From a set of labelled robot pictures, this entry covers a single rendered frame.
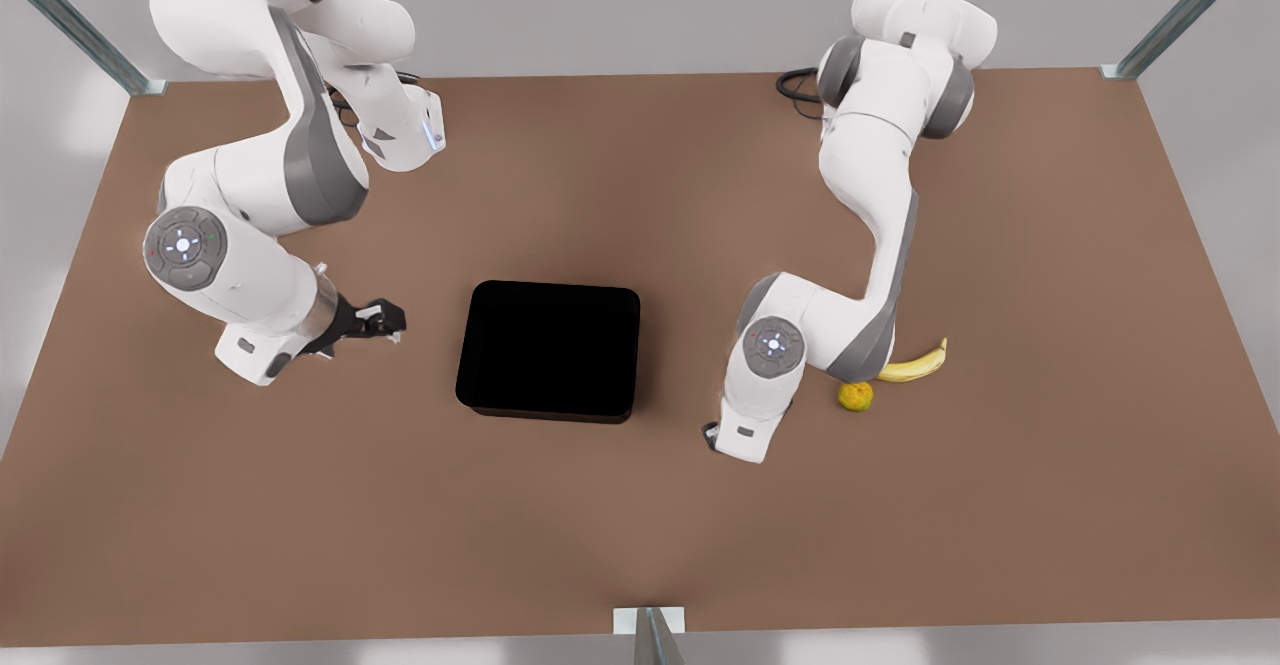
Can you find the silver frame post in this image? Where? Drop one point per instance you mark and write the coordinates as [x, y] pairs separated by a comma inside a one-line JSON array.
[[655, 635], [1180, 15], [75, 20]]

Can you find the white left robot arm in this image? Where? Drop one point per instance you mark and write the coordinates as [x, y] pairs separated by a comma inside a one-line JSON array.
[[880, 145]]

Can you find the yellow banana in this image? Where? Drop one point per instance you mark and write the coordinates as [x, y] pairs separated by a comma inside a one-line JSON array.
[[915, 366]]

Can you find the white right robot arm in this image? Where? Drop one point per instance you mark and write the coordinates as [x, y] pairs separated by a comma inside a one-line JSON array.
[[250, 175]]

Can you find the black rectangular tray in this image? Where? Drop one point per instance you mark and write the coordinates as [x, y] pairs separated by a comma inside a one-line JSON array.
[[550, 350]]

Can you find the small orange fruit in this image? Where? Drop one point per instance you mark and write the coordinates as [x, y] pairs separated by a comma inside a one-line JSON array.
[[856, 397]]

